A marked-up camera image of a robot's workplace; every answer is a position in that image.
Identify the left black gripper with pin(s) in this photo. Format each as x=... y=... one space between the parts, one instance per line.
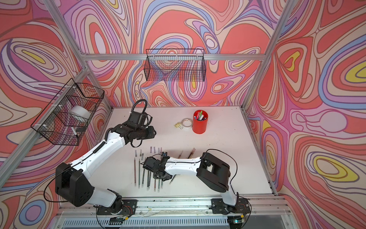
x=151 y=134

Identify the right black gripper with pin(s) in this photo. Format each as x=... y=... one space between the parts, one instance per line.
x=155 y=175

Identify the dark capped pencil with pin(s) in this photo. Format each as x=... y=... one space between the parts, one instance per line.
x=149 y=180

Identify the dark blue pencil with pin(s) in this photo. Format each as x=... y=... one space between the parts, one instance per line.
x=143 y=175

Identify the yellow black capped pencil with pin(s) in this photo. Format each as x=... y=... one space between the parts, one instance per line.
x=191 y=154

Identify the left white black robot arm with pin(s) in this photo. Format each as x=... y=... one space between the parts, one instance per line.
x=72 y=180

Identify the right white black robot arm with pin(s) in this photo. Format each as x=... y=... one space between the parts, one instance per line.
x=212 y=171

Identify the yellow binder clip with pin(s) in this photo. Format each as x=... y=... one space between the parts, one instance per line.
x=179 y=125

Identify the clear tape roll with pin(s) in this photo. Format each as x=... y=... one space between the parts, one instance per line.
x=187 y=123

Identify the red pen cup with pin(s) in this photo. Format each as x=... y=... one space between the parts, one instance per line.
x=199 y=126

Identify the white tape roll in basket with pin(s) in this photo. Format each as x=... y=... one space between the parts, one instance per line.
x=79 y=112

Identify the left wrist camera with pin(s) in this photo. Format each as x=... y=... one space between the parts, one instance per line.
x=138 y=120

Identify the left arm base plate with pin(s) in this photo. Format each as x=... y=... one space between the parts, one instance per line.
x=125 y=207

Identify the black wire basket rear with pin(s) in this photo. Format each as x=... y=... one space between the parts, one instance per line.
x=172 y=65

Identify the black wire basket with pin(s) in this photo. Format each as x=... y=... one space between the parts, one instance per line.
x=54 y=122
x=172 y=65

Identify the black wire basket left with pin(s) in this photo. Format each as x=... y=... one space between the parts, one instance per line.
x=54 y=122

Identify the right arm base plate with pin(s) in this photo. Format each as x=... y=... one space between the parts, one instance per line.
x=242 y=206

